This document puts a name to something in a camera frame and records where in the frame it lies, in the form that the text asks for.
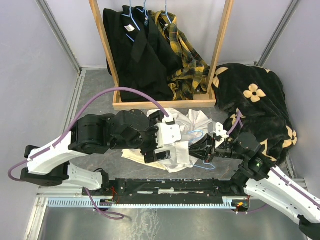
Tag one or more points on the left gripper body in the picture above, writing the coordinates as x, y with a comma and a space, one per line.
150, 156

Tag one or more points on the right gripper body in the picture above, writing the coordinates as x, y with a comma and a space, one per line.
210, 152

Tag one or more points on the blue wire hanger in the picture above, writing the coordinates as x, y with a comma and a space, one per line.
197, 135

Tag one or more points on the white shirt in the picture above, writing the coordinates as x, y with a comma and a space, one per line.
180, 158

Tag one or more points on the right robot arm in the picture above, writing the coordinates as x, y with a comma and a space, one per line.
257, 178

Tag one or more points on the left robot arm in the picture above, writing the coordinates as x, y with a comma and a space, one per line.
50, 166

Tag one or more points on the yellow plaid shirt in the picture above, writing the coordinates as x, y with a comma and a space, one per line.
191, 78

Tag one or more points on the black hanging shirt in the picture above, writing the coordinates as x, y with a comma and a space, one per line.
145, 64

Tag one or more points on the blue hanger in plaid shirt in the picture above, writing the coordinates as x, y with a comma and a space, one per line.
166, 12

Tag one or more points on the blue hanger in black shirt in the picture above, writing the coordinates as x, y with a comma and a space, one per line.
135, 20

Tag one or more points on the cream folded cloth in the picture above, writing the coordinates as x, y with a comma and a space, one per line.
135, 156

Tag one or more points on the wooden clothes rack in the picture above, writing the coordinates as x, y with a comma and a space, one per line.
125, 98

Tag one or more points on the black floral blanket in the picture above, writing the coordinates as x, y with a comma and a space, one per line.
254, 99

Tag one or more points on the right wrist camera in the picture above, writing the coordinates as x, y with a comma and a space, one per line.
216, 130

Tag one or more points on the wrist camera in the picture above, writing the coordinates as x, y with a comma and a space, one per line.
168, 131
216, 130

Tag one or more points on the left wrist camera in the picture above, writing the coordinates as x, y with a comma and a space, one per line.
168, 131

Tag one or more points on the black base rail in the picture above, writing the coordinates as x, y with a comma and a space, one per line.
170, 191

